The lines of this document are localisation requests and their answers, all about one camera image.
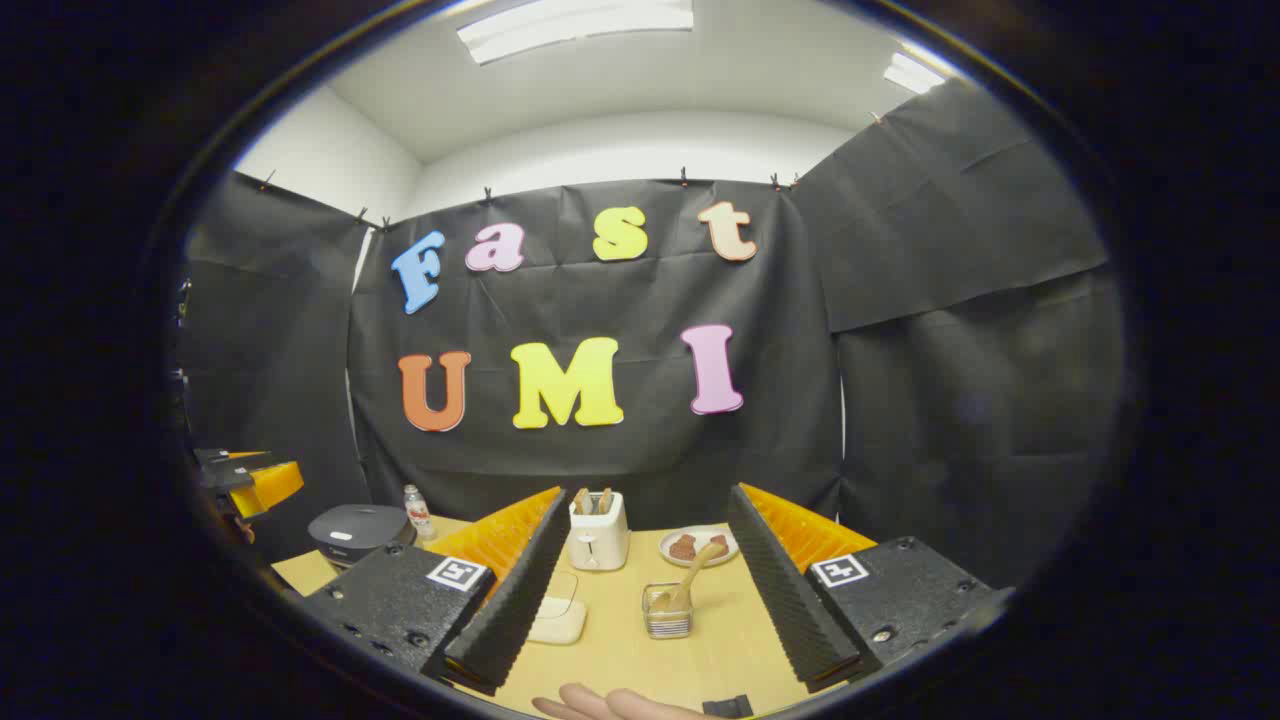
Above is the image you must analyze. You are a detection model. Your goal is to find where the white rice tray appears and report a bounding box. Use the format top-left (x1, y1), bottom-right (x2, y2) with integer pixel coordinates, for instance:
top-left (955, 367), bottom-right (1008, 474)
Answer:
top-left (527, 596), bottom-right (588, 646)

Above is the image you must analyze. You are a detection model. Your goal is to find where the small white plate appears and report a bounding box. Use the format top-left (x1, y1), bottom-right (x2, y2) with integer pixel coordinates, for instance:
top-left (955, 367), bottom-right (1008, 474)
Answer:
top-left (659, 526), bottom-right (741, 569)

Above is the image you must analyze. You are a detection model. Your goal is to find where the wooden spoon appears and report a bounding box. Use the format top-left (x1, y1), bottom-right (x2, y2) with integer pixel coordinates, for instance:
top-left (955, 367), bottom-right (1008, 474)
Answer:
top-left (655, 541), bottom-right (728, 613)

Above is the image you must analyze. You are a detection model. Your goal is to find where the small clear red-label bottle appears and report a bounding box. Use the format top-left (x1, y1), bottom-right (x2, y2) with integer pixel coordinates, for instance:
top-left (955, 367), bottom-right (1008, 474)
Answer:
top-left (404, 485), bottom-right (437, 543)

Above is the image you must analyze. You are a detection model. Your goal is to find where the silver black rice cooker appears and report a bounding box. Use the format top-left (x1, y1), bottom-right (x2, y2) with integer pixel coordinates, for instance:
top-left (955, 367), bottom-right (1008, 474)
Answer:
top-left (307, 504), bottom-right (416, 571)

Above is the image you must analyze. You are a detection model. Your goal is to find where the white toaster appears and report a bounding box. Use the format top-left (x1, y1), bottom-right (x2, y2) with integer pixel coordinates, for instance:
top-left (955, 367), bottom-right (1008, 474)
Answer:
top-left (567, 490), bottom-right (631, 573)

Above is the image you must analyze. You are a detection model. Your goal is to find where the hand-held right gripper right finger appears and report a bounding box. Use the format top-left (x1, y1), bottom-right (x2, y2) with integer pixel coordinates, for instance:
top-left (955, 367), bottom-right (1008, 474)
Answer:
top-left (726, 483), bottom-right (1001, 694)

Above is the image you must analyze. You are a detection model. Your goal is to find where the long ceiling light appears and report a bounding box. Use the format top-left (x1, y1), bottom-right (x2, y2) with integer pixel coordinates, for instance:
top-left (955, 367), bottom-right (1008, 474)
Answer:
top-left (458, 0), bottom-right (694, 66)

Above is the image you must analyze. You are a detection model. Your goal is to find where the small ceiling light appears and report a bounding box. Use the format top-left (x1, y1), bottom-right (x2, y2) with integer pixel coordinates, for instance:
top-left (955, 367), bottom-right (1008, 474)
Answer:
top-left (883, 52), bottom-right (946, 96)

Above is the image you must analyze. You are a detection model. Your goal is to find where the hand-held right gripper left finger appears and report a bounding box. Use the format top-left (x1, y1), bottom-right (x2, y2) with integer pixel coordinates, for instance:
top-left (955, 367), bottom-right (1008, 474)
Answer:
top-left (295, 486), bottom-right (571, 698)

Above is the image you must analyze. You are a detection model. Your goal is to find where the clear wire chopstick holder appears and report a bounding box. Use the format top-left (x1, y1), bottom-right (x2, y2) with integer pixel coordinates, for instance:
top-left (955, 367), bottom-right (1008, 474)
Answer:
top-left (642, 583), bottom-right (694, 641)

